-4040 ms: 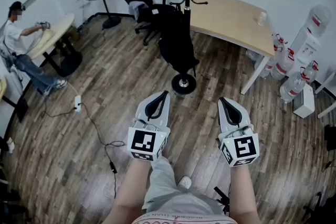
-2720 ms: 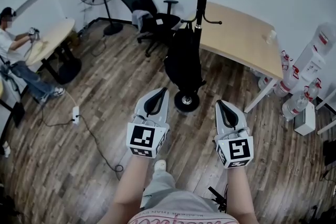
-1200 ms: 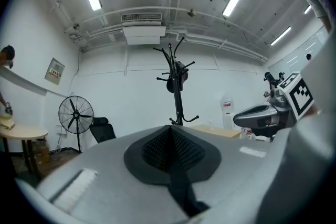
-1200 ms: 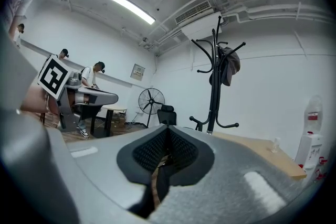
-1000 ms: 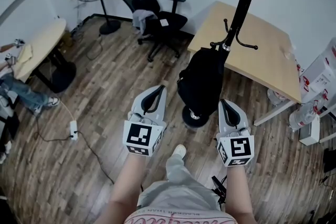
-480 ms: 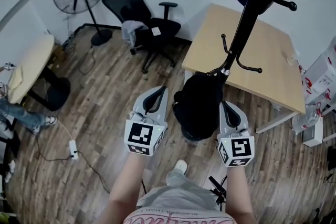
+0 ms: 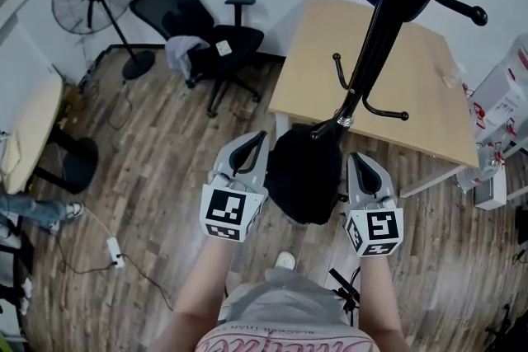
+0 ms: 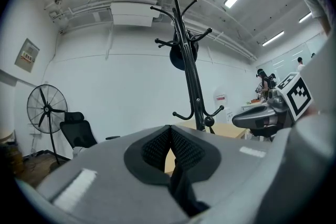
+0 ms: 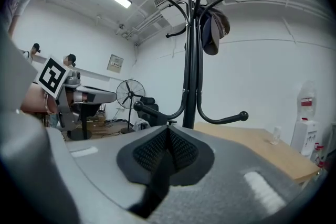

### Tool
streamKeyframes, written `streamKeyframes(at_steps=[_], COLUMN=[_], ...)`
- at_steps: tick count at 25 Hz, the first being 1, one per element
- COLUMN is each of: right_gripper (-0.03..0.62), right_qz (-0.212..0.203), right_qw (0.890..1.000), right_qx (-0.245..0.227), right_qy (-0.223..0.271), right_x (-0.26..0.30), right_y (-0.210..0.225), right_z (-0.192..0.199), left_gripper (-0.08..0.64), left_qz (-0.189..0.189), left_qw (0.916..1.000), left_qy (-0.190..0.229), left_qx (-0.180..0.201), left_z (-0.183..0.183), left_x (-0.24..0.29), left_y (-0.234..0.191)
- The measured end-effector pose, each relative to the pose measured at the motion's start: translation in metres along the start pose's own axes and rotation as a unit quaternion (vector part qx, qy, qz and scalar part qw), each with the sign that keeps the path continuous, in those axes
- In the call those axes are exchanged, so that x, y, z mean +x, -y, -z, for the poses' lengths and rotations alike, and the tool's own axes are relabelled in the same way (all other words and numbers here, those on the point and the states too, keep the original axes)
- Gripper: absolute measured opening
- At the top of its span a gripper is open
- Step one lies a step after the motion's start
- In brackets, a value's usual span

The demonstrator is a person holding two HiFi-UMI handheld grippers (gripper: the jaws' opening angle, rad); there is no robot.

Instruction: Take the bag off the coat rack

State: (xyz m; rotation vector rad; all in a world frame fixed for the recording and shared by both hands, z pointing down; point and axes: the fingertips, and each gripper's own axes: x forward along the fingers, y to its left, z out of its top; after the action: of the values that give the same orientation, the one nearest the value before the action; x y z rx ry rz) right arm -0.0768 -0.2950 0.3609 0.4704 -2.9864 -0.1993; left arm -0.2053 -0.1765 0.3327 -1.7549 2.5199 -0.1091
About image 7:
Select person's right forearm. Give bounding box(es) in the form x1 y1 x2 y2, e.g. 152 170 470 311
357 255 408 352

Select large clear water barrel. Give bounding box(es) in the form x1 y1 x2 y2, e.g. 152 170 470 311
501 32 528 75

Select black bag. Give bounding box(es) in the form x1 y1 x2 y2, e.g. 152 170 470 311
514 204 528 246

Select white power strip with cable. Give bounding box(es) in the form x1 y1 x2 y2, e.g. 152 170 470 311
55 234 177 312

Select round wooden table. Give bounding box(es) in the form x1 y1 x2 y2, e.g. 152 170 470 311
0 72 100 195

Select person's left forearm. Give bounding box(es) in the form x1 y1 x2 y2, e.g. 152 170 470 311
150 238 238 352

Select grey cloth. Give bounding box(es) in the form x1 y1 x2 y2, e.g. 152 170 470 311
164 35 211 79

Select grey shorts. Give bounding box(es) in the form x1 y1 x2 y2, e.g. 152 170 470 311
218 267 356 329

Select clear water jug red cap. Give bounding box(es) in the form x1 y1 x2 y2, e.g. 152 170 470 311
469 101 490 139
455 143 507 195

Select black coat rack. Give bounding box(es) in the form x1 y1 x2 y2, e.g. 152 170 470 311
299 0 528 141

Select black harness strap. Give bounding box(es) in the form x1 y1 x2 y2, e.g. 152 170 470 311
328 267 360 326

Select white shirt pink print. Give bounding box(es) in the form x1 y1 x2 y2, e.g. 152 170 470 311
193 323 380 352

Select white shoe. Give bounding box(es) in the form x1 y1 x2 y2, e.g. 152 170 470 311
275 251 297 271

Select clear plastic cup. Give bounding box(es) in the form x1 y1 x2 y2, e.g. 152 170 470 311
436 63 467 90

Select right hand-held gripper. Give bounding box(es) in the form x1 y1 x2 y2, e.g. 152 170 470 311
343 152 404 258

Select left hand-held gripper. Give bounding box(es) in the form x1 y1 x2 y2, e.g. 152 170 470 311
200 130 270 242

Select light wooden desk white legs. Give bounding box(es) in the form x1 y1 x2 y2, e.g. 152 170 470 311
267 0 482 199

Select white box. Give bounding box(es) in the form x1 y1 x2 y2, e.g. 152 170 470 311
474 167 508 211

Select black office chair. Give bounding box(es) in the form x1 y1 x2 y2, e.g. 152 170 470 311
130 0 266 120

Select black backpack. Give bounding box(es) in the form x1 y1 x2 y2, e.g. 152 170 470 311
263 122 344 226

